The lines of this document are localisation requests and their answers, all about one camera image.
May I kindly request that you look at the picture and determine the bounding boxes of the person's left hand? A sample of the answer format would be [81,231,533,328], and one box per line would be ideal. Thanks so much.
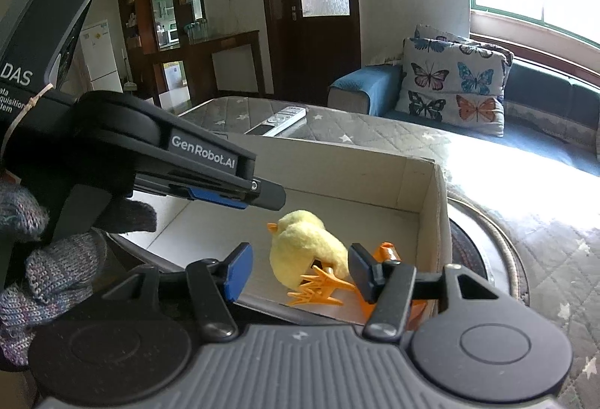
[0,181,158,367]

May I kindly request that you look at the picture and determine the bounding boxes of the small butterfly print pillow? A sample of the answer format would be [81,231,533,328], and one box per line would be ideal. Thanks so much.
[412,24,472,45]

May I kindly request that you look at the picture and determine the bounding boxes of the large butterfly print pillow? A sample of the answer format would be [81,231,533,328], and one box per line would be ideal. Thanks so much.
[395,37,515,138]

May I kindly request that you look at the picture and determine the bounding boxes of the white refrigerator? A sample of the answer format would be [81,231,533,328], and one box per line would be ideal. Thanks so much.
[78,19,124,92]

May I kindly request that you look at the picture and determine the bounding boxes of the yellow plush chick toy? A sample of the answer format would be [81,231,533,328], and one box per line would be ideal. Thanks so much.
[267,209,357,309]

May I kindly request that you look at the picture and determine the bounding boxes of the dark teal sofa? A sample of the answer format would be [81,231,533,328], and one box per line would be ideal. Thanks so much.
[327,60,600,179]

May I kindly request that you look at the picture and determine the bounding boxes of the beige cable tie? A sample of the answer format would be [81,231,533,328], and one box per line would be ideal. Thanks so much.
[0,83,55,153]

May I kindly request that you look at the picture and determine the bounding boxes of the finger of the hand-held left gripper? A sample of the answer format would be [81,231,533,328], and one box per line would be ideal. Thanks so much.
[132,120,287,210]

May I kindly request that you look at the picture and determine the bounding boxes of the silver remote control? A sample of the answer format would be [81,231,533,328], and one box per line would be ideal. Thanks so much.
[244,106,308,138]

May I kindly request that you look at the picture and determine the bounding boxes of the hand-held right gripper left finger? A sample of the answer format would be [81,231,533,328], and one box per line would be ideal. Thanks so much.
[100,243,254,342]

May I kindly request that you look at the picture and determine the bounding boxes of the cardboard box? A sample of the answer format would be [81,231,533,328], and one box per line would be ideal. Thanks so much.
[108,130,453,326]

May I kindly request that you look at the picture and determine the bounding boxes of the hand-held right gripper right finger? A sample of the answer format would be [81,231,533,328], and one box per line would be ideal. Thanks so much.
[348,243,500,342]

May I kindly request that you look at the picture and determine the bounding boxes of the orange plastic toy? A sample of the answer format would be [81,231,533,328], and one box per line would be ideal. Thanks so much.
[356,241,428,331]

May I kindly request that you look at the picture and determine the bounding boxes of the blue armrest cover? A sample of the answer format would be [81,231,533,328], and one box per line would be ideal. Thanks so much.
[328,64,404,117]

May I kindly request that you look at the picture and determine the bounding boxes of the round dark tray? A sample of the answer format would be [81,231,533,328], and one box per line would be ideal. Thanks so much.
[445,191,529,312]

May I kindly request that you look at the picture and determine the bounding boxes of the dark wooden glass door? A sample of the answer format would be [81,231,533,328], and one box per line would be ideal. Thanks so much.
[256,0,362,108]

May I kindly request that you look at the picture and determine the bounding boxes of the dark wooden cabinet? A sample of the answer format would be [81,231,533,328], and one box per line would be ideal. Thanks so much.
[116,0,261,115]

